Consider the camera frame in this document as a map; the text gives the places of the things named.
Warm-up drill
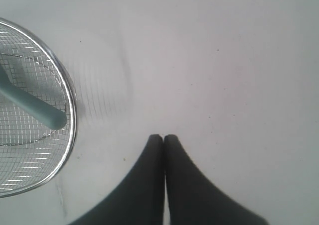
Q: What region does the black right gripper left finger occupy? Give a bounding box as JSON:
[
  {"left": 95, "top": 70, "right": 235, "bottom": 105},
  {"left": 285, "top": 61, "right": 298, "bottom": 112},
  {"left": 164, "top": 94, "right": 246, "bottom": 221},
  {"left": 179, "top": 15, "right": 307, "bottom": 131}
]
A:
[{"left": 73, "top": 134, "right": 165, "bottom": 225}]

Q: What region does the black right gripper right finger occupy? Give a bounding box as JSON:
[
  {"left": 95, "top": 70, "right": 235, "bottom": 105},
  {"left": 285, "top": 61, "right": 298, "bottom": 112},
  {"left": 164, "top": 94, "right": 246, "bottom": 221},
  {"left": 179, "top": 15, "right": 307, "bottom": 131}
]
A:
[{"left": 164, "top": 134, "right": 268, "bottom": 225}]

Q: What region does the teal handled vegetable peeler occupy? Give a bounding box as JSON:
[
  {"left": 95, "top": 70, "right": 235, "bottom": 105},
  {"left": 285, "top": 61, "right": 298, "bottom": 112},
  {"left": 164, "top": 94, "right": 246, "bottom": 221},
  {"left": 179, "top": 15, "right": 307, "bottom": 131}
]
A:
[{"left": 0, "top": 67, "right": 67, "bottom": 130}]

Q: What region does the oval steel mesh basket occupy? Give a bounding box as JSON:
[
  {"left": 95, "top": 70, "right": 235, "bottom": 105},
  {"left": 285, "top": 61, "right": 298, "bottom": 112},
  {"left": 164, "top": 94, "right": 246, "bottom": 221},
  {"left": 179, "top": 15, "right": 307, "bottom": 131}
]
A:
[{"left": 0, "top": 19, "right": 77, "bottom": 198}]

